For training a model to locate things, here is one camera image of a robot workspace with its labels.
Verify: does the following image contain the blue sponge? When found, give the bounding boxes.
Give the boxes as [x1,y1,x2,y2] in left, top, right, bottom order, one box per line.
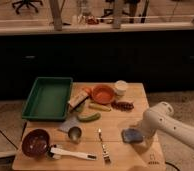
[121,128,143,143]

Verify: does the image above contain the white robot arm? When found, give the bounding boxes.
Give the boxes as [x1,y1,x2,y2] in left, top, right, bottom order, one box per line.
[135,102,194,150]

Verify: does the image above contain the orange bowl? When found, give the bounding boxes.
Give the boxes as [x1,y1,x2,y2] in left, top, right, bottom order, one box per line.
[91,84,115,104]

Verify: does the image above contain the purple bowl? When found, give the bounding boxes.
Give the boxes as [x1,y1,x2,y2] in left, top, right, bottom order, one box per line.
[21,129,50,158]

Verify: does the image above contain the dark grape bunch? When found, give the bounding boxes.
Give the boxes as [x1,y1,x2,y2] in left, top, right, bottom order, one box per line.
[111,101,134,111]

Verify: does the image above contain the metal fork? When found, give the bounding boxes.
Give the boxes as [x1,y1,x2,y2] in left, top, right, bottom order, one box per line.
[98,128,111,164]

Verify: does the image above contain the green cucumber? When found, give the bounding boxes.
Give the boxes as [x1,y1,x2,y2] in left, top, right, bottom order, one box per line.
[77,113,101,122]

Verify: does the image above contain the white cup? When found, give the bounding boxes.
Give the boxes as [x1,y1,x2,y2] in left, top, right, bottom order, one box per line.
[114,80,128,96]

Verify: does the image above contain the yellow banana toy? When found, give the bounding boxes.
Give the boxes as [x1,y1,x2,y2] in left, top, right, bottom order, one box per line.
[89,103,111,112]

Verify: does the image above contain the green pepper toy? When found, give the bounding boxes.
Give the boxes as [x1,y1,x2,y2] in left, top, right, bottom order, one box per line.
[74,101,86,113]

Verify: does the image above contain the grey cloth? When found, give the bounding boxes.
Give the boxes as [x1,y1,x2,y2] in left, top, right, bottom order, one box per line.
[58,116,79,133]

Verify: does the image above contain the green plastic tray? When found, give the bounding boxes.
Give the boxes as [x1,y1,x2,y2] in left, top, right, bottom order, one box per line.
[22,77,73,121]

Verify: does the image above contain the black office chair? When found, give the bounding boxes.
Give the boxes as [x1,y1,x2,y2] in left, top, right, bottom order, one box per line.
[12,0,43,14]

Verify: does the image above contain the black cable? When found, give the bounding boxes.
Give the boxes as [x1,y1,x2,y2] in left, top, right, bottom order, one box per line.
[165,161,181,171]

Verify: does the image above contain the white handled brush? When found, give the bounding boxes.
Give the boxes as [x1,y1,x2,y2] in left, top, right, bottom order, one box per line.
[48,145,97,161]

